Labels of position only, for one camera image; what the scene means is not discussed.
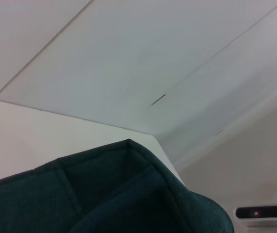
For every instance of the white head camera unit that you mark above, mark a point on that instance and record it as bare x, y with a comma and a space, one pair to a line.
262, 213

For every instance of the dark teal insulated lunch bag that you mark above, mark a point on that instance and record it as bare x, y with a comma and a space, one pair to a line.
104, 199

